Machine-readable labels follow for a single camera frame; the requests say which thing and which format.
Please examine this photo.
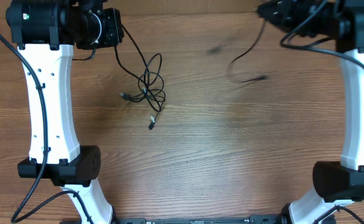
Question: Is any black USB cable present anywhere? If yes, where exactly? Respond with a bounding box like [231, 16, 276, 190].
[226, 18, 269, 85]
[113, 23, 167, 131]
[119, 71, 167, 113]

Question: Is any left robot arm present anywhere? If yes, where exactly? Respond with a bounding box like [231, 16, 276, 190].
[6, 1, 124, 223]

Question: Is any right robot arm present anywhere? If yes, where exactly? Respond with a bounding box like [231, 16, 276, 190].
[257, 0, 364, 223]

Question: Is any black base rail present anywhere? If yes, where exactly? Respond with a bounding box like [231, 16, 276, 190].
[111, 215, 289, 224]

